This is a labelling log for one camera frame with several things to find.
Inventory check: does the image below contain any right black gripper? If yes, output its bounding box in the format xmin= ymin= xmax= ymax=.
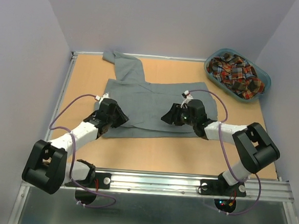
xmin=159 ymin=102 xmax=198 ymax=127

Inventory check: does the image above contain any grey long sleeve shirt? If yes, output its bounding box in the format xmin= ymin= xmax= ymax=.
xmin=102 ymin=51 xmax=218 ymax=138

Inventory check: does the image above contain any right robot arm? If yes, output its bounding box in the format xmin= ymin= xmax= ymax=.
xmin=161 ymin=99 xmax=281 ymax=195

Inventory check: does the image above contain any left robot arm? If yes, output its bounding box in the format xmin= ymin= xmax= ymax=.
xmin=22 ymin=96 xmax=129 ymax=194

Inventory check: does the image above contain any plaid long sleeve shirt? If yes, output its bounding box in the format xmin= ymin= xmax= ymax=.
xmin=206 ymin=52 xmax=265 ymax=100

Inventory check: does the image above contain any teal plastic basket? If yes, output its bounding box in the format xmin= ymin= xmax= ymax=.
xmin=204 ymin=49 xmax=271 ymax=103

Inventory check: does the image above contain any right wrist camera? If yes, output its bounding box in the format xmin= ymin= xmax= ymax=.
xmin=181 ymin=90 xmax=193 ymax=108

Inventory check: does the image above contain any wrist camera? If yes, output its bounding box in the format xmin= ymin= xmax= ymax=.
xmin=94 ymin=93 xmax=110 ymax=104
xmin=181 ymin=90 xmax=193 ymax=108

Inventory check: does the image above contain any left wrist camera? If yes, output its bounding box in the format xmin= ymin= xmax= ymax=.
xmin=94 ymin=93 xmax=110 ymax=104

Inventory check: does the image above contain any aluminium front rail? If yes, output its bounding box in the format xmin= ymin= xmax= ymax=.
xmin=21 ymin=162 xmax=296 ymax=205

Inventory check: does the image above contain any aluminium rail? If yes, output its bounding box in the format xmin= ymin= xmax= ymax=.
xmin=21 ymin=162 xmax=296 ymax=205
xmin=72 ymin=51 xmax=206 ymax=62

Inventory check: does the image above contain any aluminium back rail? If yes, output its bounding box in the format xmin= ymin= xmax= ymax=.
xmin=72 ymin=51 xmax=206 ymax=62

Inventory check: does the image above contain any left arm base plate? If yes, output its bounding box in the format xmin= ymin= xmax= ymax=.
xmin=77 ymin=171 xmax=112 ymax=190

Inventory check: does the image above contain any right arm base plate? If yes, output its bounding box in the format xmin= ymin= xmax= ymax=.
xmin=197 ymin=179 xmax=246 ymax=197

